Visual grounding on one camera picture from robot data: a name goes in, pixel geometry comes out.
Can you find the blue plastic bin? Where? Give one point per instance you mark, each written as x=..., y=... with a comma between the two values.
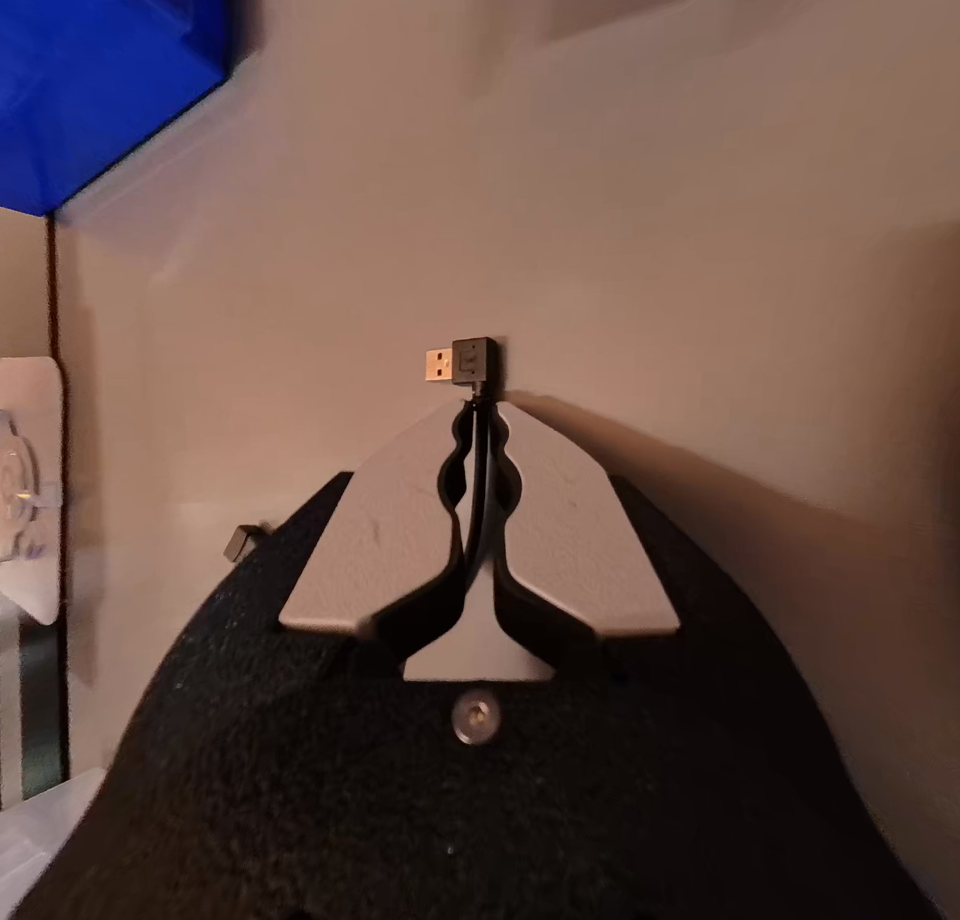
x=90, y=80

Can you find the white plastic container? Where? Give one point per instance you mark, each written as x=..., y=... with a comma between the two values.
x=37, y=822

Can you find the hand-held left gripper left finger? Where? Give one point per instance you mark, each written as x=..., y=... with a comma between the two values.
x=375, y=530

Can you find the small dark connector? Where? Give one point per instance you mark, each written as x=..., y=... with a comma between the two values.
x=241, y=543

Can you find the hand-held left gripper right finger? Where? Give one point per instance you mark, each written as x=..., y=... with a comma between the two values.
x=577, y=545

